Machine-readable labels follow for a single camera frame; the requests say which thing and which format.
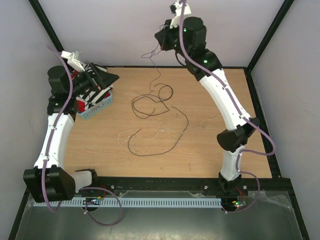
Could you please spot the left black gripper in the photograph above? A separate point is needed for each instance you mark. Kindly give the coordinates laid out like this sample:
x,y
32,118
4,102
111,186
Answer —
x,y
103,78

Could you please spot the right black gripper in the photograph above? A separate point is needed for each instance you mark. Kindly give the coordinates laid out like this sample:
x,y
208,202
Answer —
x,y
164,35

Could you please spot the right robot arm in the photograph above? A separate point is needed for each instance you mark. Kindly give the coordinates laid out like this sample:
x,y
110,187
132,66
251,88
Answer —
x,y
205,66

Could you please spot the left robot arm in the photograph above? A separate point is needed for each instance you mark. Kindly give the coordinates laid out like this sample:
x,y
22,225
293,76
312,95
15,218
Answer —
x,y
48,181

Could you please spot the black white striped cloth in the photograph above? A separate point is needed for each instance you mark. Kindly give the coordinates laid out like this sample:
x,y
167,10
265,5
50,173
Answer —
x,y
104,81

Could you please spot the red cloth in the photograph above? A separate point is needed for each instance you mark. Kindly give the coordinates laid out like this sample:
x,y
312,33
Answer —
x,y
82,105

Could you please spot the light blue plastic basket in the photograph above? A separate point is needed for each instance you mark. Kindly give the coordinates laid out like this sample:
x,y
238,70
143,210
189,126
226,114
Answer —
x,y
90,112

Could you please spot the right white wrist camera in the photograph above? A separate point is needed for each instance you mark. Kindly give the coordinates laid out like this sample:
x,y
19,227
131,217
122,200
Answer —
x,y
176,9

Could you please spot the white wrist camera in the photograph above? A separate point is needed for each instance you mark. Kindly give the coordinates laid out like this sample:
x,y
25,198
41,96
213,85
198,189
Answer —
x,y
73,60
176,9

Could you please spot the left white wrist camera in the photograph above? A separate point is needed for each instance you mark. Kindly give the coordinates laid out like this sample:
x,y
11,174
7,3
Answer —
x,y
73,60

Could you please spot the light blue slotted cable duct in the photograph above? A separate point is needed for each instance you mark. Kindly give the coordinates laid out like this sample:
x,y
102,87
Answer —
x,y
144,202

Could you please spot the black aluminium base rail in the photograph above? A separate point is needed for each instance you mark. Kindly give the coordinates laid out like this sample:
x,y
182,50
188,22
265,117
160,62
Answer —
x,y
208,186

